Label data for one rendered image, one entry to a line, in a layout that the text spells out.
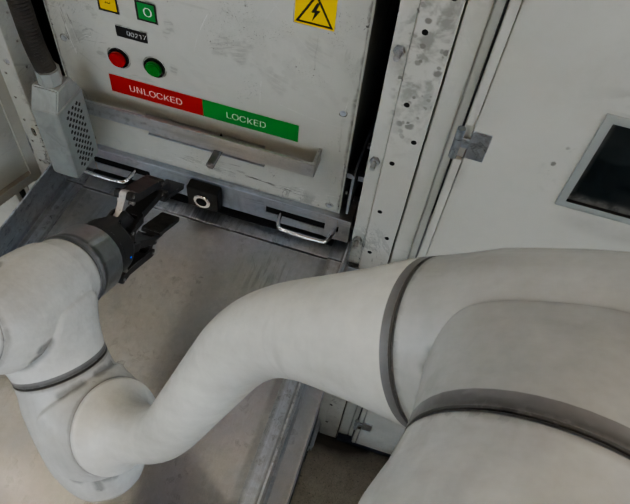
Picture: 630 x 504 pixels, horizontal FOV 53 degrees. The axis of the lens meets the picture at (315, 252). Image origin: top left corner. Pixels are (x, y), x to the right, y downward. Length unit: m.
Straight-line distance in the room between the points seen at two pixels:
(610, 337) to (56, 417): 0.56
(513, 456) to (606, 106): 0.62
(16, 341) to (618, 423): 0.53
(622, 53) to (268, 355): 0.52
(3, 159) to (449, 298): 1.07
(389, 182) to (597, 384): 0.74
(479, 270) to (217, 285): 0.83
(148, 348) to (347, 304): 0.73
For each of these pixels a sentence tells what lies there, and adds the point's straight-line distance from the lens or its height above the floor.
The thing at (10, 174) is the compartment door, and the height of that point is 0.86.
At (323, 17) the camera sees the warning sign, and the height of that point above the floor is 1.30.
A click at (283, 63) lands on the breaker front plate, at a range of 0.93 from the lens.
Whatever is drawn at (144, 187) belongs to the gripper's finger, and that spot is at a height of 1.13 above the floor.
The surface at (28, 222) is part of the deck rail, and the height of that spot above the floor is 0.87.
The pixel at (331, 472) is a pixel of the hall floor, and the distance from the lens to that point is 1.87.
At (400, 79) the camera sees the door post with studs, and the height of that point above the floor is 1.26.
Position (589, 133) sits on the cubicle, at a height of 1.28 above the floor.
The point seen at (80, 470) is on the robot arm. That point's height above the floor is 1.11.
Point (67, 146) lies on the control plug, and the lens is 1.10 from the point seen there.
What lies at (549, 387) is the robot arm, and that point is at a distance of 0.25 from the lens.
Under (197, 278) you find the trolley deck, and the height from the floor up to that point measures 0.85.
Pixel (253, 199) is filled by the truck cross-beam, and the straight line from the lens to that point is 1.14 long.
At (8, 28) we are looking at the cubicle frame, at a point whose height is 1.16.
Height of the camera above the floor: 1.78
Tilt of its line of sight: 54 degrees down
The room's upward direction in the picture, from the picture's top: 8 degrees clockwise
